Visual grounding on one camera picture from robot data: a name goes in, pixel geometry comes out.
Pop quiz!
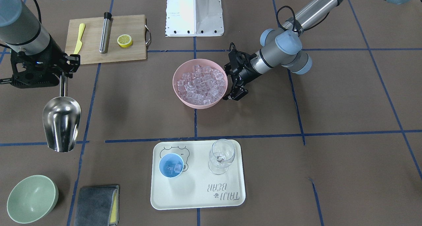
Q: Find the blue plastic cup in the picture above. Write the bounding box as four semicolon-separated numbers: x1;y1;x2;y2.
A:
159;153;184;178

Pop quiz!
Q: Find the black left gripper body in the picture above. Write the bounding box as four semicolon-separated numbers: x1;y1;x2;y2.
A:
227;49;261;85

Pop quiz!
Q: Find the cream bear tray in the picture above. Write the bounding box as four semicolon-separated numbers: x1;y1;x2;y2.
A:
150;139;247;211

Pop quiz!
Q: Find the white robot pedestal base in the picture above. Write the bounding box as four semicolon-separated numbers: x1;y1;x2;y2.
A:
165;0;225;37

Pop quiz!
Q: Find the green empty bowl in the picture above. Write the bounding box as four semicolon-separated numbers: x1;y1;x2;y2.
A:
7;175;59;224

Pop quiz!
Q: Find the grey folded cloth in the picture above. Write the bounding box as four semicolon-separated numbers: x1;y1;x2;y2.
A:
74;184;120;226

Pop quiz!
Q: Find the clear wine glass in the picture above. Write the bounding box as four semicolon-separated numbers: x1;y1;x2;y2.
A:
208;139;236;175

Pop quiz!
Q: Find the wooden cutting board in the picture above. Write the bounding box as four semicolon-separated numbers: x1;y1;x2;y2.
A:
65;14;152;65

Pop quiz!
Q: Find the yellow plastic knife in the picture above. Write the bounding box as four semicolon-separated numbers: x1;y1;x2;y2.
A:
73;23;86;54

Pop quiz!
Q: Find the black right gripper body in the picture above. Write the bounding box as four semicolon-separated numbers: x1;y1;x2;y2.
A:
1;42;71;89

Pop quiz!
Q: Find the steel muddler rod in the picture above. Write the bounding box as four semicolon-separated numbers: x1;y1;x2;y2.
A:
99;12;112;54

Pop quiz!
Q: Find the pink bowl with ice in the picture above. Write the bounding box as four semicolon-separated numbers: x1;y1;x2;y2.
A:
173;58;228;109

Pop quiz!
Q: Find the lemon half slice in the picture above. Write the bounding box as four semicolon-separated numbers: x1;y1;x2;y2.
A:
117;34;133;48

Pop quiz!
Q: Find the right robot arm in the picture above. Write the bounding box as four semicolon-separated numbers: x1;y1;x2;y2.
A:
0;0;80;90

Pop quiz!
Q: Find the steel ice scoop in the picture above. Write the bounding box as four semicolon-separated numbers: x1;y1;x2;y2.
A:
42;72;81;153

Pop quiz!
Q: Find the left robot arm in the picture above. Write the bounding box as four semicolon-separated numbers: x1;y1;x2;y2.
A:
223;0;410;101

